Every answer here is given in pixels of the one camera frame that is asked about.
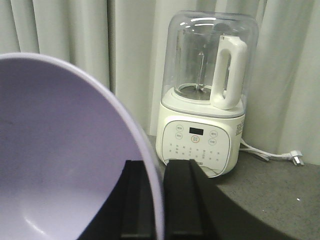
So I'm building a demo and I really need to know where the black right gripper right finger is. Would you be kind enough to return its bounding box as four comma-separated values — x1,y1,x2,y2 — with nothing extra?
163,160,284,240

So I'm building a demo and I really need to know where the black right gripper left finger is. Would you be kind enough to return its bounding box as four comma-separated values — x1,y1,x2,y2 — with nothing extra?
79,160,154,240

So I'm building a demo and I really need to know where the purple bowl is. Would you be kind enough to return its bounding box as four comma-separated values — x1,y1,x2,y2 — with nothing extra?
0,52,165,240

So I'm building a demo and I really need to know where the white blender appliance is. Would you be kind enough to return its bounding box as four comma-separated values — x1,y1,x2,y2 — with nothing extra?
155,11,259,178

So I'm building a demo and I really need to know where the white curtain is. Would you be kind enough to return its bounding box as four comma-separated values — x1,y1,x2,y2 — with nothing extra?
0,0,320,164

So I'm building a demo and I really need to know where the white power cable with plug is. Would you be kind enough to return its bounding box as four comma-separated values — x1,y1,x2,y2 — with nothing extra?
239,138,305,167

